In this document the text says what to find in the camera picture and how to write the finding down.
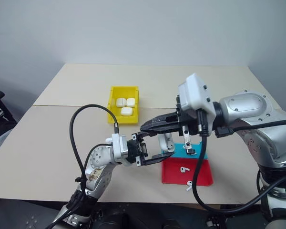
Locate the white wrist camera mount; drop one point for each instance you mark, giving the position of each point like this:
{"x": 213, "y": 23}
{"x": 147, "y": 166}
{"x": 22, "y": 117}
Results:
{"x": 193, "y": 95}
{"x": 119, "y": 148}

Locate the black chair with striped cloth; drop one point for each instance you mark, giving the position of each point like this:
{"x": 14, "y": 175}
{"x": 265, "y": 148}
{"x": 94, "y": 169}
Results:
{"x": 0, "y": 124}

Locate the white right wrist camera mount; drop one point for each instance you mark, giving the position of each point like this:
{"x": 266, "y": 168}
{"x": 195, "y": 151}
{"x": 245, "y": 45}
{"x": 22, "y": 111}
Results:
{"x": 193, "y": 95}

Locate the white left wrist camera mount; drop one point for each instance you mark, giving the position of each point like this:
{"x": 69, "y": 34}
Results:
{"x": 119, "y": 148}

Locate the blue plastic tray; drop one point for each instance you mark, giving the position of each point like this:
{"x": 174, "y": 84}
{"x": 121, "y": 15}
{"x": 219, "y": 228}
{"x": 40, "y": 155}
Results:
{"x": 178, "y": 150}

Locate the yellow plastic bin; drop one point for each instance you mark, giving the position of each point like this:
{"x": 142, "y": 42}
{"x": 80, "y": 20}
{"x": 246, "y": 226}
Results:
{"x": 122, "y": 120}

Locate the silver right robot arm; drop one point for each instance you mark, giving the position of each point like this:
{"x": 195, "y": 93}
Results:
{"x": 248, "y": 105}

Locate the red plastic tray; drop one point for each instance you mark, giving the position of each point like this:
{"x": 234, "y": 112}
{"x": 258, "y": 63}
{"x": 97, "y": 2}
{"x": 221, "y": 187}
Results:
{"x": 171, "y": 174}

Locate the white earbud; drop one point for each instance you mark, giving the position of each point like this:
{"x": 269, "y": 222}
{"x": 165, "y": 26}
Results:
{"x": 188, "y": 183}
{"x": 182, "y": 169}

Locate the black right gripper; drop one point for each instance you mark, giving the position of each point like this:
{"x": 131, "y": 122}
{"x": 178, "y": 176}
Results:
{"x": 188, "y": 121}

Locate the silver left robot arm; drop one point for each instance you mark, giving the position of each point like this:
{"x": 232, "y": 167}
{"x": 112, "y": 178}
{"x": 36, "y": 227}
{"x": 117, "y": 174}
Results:
{"x": 100, "y": 157}

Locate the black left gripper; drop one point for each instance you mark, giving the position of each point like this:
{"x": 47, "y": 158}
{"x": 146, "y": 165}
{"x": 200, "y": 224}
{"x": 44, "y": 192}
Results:
{"x": 134, "y": 150}

